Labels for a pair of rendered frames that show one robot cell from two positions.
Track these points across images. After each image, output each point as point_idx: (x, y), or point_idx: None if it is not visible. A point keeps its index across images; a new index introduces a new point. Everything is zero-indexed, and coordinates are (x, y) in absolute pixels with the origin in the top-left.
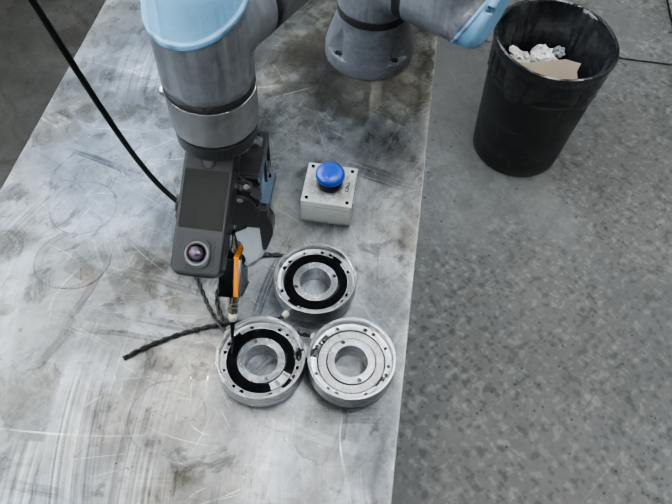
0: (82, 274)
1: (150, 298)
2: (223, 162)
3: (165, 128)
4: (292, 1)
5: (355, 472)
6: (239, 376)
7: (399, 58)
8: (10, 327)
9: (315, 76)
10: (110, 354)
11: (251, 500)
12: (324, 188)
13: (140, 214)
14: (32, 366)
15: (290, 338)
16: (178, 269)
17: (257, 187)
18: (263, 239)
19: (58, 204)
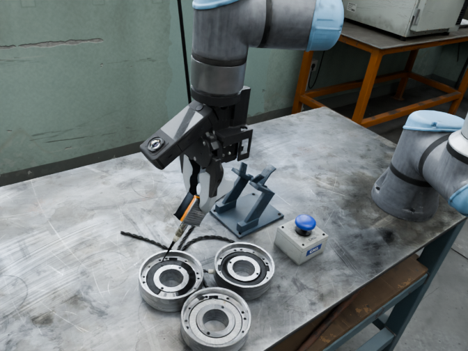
0: (148, 192)
1: (162, 220)
2: (205, 111)
3: (251, 168)
4: (279, 27)
5: None
6: (152, 275)
7: (416, 211)
8: (99, 189)
9: (355, 193)
10: (118, 227)
11: (86, 342)
12: (297, 229)
13: (200, 189)
14: (87, 207)
15: (197, 281)
16: (142, 147)
17: (221, 146)
18: (209, 186)
19: (173, 164)
